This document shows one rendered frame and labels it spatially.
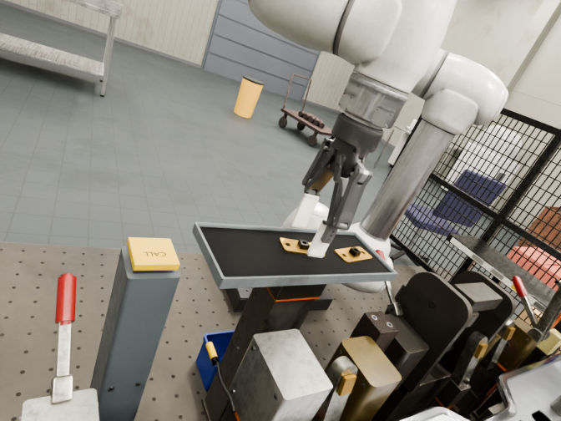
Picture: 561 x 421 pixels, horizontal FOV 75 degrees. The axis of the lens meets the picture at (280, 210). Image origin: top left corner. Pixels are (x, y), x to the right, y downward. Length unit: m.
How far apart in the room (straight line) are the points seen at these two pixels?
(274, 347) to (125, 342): 0.21
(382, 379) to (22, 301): 0.85
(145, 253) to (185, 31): 9.62
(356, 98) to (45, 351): 0.83
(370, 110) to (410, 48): 0.09
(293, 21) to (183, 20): 9.47
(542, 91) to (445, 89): 7.38
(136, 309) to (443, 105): 0.87
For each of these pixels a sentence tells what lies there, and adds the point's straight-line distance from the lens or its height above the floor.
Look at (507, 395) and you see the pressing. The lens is 0.98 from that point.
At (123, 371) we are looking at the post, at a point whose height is 0.96.
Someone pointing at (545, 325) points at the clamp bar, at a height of 1.10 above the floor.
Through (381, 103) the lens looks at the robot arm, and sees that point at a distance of 0.54.
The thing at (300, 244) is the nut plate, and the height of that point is 1.17.
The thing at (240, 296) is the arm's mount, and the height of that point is 0.76.
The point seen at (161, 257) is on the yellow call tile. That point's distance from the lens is 0.52.
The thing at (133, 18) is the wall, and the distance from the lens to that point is 9.90.
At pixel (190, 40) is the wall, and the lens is 10.10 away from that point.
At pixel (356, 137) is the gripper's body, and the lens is 0.55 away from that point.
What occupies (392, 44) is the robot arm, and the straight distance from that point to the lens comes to 0.54.
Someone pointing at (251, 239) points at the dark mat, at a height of 1.16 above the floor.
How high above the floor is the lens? 1.47
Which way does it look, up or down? 24 degrees down
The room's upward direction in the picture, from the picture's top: 23 degrees clockwise
